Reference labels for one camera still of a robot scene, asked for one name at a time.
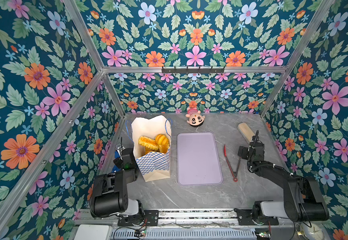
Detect cartoon face plush toy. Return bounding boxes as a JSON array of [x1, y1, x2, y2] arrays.
[[186, 108, 205, 127]]

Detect square toast bread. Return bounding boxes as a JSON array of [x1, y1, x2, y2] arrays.
[[138, 136, 159, 152]]

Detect beige sponge block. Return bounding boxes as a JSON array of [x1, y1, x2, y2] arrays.
[[238, 123, 256, 144]]

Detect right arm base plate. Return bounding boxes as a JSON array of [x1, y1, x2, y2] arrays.
[[234, 209, 279, 226]]

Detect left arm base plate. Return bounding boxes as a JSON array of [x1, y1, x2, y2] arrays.
[[117, 210, 159, 227]]

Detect black hook rail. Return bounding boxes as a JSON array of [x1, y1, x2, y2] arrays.
[[161, 66, 225, 75]]

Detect white box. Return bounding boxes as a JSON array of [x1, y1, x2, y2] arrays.
[[73, 225, 112, 240]]

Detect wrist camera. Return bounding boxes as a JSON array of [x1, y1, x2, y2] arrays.
[[250, 130, 259, 148], [116, 145, 125, 157]]

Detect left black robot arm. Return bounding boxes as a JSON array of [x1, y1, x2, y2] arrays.
[[89, 148, 145, 226]]

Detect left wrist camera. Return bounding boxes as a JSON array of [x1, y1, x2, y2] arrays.
[[116, 145, 125, 157]]

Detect lavender tray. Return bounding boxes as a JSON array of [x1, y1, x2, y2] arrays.
[[177, 133, 223, 186]]

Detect small croissant bread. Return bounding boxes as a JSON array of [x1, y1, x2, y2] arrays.
[[155, 134, 169, 147]]

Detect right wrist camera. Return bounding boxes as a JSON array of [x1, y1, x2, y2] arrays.
[[250, 130, 259, 148]]

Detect red silicone tongs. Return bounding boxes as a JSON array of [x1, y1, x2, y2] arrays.
[[224, 145, 242, 182]]

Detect yellow oval bread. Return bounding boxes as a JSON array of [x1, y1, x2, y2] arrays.
[[159, 144, 169, 154]]

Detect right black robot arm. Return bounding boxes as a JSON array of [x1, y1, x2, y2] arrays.
[[238, 142, 329, 222]]

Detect analog clock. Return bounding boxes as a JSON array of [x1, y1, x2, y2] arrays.
[[297, 223, 325, 240]]

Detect checkered paper bag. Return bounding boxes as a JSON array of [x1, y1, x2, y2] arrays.
[[126, 115, 172, 182]]

